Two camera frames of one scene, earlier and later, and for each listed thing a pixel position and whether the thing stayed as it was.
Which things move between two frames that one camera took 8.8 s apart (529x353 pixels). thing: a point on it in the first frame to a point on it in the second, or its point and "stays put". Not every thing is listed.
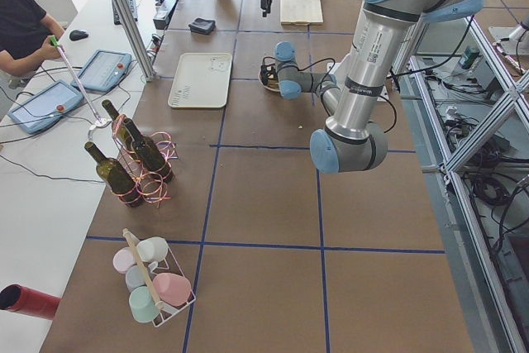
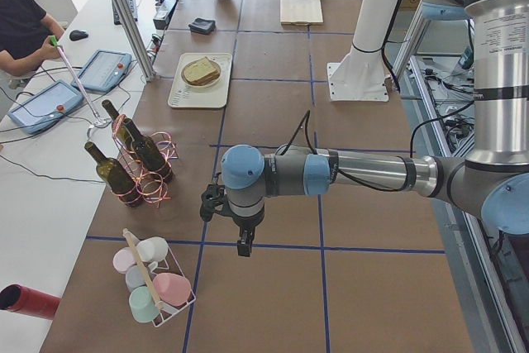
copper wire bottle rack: (148, 159) stays put
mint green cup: (143, 305) stays put
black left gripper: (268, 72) to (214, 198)
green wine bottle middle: (149, 154) stays put
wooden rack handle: (157, 301) stays put
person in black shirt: (25, 28) stays put
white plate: (261, 82) to (201, 86)
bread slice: (273, 83) to (198, 69)
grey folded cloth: (202, 26) stays put
